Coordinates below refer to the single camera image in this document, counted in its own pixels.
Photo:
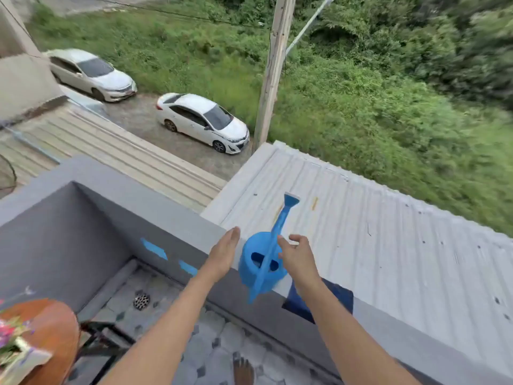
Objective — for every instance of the person's right hand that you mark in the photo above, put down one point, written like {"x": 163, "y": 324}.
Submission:
{"x": 300, "y": 264}

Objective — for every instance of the person's left hand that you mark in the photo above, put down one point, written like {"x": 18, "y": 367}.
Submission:
{"x": 222, "y": 256}

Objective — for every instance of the blue plastic watering can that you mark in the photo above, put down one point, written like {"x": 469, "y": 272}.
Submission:
{"x": 248, "y": 244}

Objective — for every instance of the dark blue cloth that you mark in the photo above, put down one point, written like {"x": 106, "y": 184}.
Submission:
{"x": 336, "y": 300}

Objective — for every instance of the colourful artificial flowers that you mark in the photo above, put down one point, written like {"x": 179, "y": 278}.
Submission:
{"x": 10, "y": 330}

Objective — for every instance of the person's left forearm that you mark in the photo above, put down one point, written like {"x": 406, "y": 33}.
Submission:
{"x": 168, "y": 336}

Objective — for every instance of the person's right forearm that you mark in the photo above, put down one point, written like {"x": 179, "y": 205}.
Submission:
{"x": 344, "y": 340}

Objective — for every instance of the person's left foot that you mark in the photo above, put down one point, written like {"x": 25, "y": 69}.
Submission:
{"x": 243, "y": 372}

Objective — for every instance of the white corrugated metal roof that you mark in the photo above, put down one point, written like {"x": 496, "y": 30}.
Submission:
{"x": 360, "y": 256}

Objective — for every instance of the round metal floor drain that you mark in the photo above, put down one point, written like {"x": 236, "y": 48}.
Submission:
{"x": 141, "y": 301}

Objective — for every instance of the white sedan car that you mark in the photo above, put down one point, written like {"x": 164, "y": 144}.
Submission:
{"x": 200, "y": 116}

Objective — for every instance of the beige corrugated roof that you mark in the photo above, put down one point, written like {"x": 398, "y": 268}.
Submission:
{"x": 120, "y": 156}

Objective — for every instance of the round wooden table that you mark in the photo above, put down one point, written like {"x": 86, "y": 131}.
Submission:
{"x": 52, "y": 320}

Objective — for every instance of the green grassy vegetation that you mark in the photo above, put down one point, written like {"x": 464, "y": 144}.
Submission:
{"x": 380, "y": 76}

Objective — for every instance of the concrete utility pole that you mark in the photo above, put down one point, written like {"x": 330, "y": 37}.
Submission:
{"x": 276, "y": 56}

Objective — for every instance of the blue drain pipe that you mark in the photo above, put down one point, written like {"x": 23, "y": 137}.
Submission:
{"x": 36, "y": 148}

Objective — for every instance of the silver sedan car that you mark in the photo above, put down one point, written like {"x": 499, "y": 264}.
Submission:
{"x": 92, "y": 72}

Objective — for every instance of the black mesh satellite dish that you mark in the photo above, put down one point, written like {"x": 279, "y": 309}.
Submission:
{"x": 8, "y": 172}

